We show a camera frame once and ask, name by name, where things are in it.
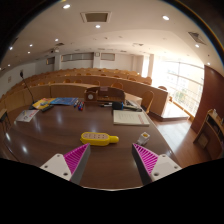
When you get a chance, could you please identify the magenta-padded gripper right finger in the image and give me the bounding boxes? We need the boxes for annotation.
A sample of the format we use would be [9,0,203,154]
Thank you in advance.
[131,142,183,186]

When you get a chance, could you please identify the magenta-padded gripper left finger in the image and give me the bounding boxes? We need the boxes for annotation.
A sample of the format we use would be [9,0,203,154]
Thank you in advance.
[39,143,92,186]

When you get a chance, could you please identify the wooden shelf unit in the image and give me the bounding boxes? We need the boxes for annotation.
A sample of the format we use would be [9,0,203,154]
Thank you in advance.
[193,108,224,160]

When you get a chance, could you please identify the white notebook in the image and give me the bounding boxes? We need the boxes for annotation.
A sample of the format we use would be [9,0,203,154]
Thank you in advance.
[112,109,151,127]

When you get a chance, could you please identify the black remote control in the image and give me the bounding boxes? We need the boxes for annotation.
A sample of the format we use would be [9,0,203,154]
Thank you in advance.
[40,104,54,113]

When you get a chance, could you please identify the white and red leaflet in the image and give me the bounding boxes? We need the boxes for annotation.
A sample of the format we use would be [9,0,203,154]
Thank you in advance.
[14,109,40,123]

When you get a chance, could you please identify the wooden chair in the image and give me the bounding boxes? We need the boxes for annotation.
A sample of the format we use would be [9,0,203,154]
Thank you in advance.
[141,90,155,114]

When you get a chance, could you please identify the black handheld microphone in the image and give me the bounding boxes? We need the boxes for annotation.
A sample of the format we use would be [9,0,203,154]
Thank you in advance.
[111,100,143,112]

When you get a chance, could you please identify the large bright window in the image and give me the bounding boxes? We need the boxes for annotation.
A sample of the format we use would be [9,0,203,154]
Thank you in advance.
[151,59,205,118]

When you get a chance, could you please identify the wooden desk organizer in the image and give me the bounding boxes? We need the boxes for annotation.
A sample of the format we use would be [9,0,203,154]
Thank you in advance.
[83,85,126,106]

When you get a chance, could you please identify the black gooseneck microphone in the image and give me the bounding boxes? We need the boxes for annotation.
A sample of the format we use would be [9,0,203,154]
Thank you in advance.
[19,69,36,104]

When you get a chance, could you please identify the rows of wooden auditorium seats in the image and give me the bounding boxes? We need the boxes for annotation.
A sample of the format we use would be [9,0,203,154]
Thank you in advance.
[0,67,153,111]

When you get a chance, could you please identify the slatted ceiling air vent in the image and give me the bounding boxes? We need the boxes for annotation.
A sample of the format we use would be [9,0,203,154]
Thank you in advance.
[187,30,206,46]

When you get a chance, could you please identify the recessed ceiling lights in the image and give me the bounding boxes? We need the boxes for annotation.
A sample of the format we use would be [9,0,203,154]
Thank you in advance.
[8,3,211,66]

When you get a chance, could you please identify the square ceiling air vent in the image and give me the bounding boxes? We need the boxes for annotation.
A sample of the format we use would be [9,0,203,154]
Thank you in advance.
[79,10,113,24]

